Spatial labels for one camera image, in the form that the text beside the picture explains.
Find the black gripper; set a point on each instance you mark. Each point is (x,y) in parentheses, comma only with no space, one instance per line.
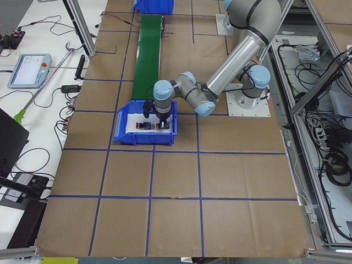
(163,116)

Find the red mushroom push button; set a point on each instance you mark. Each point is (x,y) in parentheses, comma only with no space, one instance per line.
(143,125)

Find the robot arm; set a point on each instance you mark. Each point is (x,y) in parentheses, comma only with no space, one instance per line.
(260,22)

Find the left blue plastic bin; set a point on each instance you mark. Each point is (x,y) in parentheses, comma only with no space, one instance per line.
(133,138)

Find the blue plastic bin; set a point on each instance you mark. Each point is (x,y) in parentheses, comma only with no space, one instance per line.
(154,6)
(133,138)

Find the green conveyor belt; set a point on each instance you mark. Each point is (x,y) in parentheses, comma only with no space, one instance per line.
(147,67)

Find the black power adapter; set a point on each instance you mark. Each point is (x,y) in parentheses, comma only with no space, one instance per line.
(65,89)

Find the right blue plastic bin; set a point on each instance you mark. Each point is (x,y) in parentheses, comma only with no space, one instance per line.
(154,6)

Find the teach pendant tablet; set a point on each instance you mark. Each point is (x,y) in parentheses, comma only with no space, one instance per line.
(30,71)

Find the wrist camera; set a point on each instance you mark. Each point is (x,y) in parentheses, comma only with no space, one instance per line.
(148,108)

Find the aluminium frame post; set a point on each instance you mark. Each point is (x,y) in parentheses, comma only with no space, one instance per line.
(77,18)

